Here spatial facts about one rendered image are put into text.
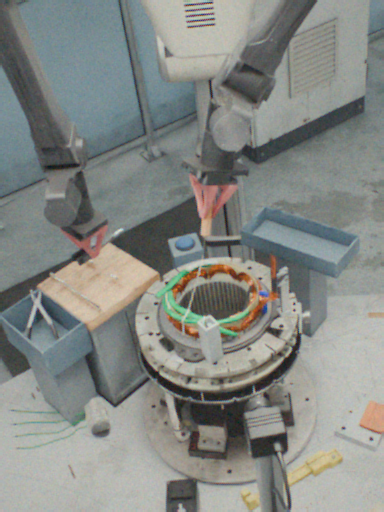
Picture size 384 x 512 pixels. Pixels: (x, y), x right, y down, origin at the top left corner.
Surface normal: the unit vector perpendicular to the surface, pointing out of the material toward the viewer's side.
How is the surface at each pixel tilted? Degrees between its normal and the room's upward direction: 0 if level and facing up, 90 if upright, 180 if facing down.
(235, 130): 76
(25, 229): 0
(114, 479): 0
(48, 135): 107
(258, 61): 98
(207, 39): 90
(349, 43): 92
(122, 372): 90
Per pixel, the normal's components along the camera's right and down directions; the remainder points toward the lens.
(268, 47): -0.14, 0.76
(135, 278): -0.13, -0.75
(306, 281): -0.60, 0.58
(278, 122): 0.55, 0.48
